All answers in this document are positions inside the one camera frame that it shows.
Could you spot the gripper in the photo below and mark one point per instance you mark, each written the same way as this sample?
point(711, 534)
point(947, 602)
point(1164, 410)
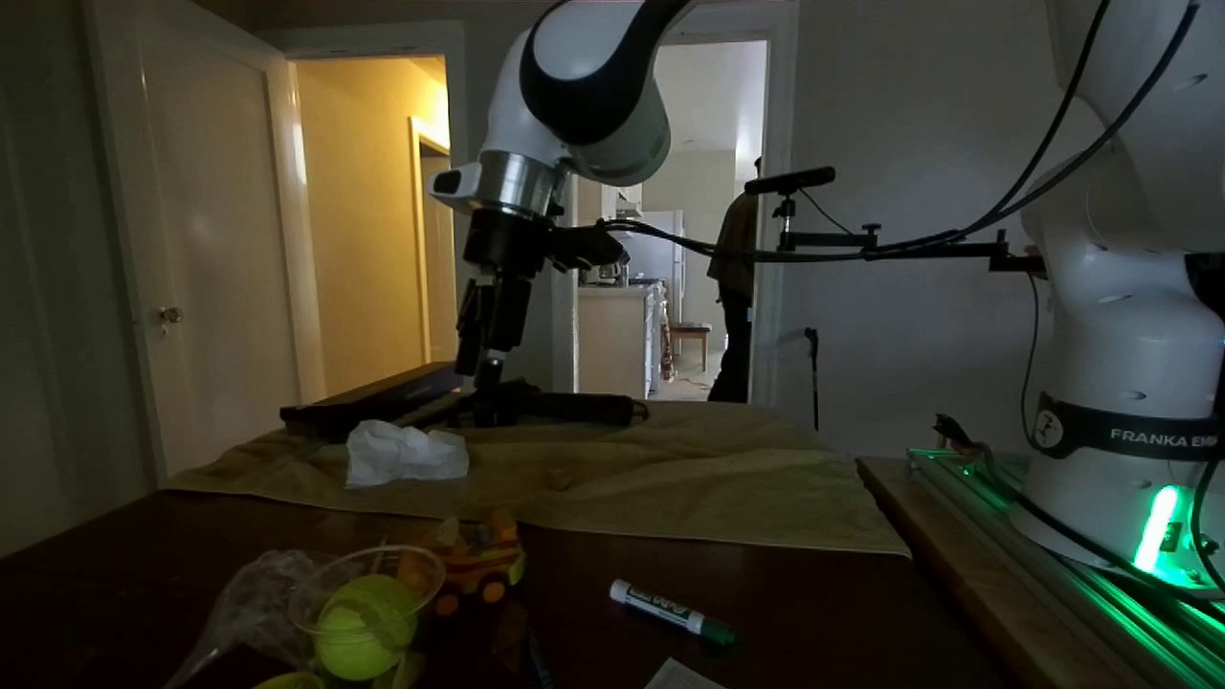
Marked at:
point(507, 244)

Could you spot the white refrigerator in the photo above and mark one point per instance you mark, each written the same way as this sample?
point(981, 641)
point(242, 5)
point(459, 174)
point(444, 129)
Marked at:
point(660, 258)

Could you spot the wooden stool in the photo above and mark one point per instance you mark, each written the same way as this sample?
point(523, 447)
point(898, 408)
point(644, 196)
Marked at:
point(691, 331)

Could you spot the kitchen counter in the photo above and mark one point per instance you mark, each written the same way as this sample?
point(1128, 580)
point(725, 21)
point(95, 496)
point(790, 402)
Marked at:
point(612, 335)

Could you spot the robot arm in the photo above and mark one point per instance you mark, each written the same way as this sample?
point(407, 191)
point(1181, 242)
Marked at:
point(1110, 316)

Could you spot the green whiteboard marker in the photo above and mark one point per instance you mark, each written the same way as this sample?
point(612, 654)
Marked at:
point(665, 609)

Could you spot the yellow tennis ball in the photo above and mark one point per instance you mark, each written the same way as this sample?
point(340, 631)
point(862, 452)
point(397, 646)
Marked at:
point(364, 627)

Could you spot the clear plastic bag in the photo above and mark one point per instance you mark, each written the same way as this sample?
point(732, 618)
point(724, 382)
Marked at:
point(244, 603)

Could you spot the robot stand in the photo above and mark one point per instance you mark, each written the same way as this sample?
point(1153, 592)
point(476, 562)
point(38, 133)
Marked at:
point(967, 565)

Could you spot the clear plastic cup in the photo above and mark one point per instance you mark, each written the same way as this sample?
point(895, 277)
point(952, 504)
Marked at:
point(383, 574)

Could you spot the camera on mount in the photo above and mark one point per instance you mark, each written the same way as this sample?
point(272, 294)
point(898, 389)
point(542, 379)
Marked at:
point(790, 180)

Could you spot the olive green towel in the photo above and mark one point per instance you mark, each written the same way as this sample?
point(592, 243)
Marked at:
point(670, 469)

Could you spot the door knob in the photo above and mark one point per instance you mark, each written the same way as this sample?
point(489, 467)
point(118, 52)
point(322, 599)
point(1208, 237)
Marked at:
point(170, 315)

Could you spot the orange toy car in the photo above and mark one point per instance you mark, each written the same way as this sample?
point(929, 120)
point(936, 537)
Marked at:
point(478, 560)

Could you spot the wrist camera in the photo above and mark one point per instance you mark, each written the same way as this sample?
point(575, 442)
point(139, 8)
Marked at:
point(586, 247)

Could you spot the person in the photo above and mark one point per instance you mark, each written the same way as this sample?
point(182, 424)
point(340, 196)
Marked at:
point(735, 287)

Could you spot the white door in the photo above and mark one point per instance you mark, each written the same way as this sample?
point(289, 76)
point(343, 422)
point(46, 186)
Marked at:
point(215, 249)

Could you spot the crumpled white tissue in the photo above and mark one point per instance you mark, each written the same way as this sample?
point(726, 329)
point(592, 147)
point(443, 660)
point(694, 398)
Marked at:
point(402, 455)

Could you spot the white paper sheet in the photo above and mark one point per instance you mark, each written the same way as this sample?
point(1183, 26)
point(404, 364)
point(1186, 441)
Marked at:
point(681, 677)

